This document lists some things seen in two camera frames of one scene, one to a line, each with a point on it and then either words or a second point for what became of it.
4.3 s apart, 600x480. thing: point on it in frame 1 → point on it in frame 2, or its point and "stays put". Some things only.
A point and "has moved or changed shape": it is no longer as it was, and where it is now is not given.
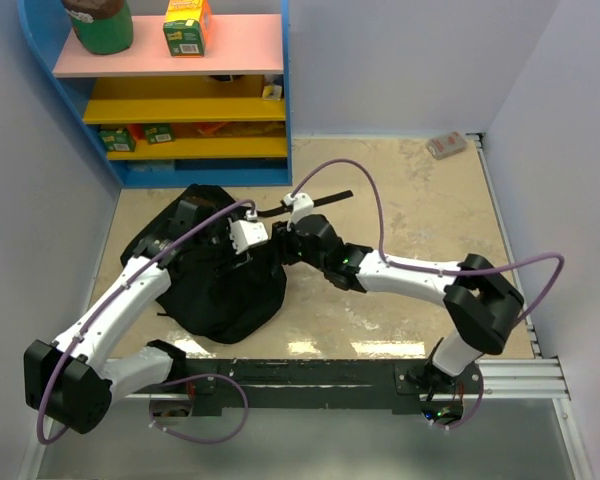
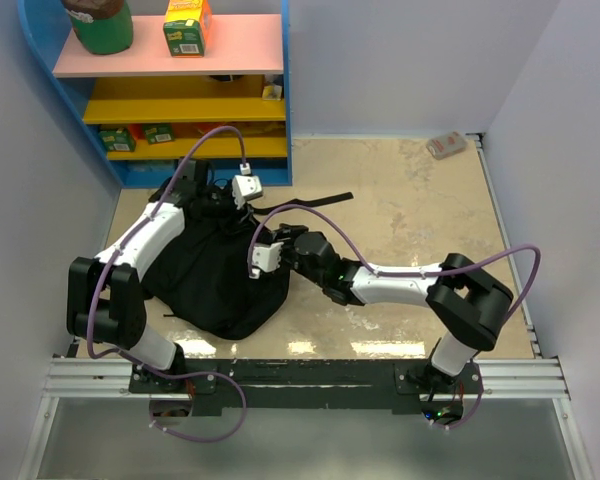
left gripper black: x=230 y=259 → x=238 y=219
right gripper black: x=282 y=240 stays put
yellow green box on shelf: x=186 y=27 stays put
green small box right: x=159 y=132 stays put
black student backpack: x=199 y=237 has moved or changed shape
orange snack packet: x=211 y=129 stays put
